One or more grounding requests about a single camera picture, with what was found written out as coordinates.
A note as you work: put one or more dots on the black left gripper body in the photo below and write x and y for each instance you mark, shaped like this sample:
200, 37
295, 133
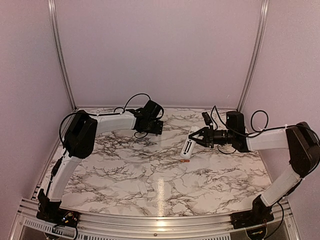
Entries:
154, 129

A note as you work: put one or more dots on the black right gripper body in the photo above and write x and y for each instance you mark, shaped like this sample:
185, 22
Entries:
211, 137

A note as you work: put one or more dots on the white remote control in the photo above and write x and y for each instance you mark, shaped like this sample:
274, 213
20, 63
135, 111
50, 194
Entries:
189, 144

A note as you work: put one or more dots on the white battery cover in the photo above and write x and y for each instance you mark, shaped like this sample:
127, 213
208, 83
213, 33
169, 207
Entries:
142, 187

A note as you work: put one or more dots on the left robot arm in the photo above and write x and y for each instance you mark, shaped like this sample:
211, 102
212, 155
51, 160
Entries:
79, 140

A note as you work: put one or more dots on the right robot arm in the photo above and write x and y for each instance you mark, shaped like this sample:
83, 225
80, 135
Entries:
297, 143

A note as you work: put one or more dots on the orange battery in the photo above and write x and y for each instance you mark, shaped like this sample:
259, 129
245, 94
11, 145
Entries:
184, 161

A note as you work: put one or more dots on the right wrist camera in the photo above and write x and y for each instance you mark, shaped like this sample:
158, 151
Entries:
207, 119

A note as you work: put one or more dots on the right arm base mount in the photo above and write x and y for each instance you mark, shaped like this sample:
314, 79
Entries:
259, 214

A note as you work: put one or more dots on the aluminium front rail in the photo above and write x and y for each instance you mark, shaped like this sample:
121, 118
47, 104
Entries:
98, 226

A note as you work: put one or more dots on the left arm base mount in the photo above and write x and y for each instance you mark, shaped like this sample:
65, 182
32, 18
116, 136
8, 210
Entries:
51, 212

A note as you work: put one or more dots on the right aluminium frame post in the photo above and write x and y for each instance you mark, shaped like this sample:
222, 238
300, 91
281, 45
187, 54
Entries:
255, 54

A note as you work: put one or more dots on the aluminium frame post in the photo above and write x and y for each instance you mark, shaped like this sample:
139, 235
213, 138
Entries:
255, 54
59, 51

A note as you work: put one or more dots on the left aluminium frame post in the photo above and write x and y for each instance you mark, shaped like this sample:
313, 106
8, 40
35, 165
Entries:
59, 51

